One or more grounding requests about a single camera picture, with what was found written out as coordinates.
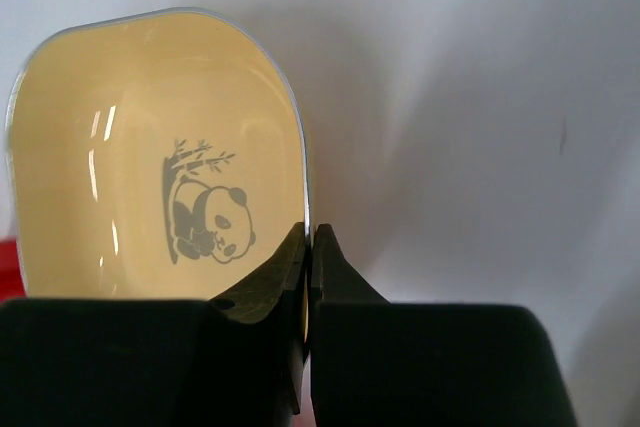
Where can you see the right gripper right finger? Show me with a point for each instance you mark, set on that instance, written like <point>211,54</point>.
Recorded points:
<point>380,363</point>

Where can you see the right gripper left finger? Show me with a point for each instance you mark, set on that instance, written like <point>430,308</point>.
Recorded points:
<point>234,360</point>

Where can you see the yellow square plate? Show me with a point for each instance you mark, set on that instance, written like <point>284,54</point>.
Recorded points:
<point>159,156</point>

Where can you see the red plastic bin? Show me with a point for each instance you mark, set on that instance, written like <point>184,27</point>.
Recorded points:
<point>11,285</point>

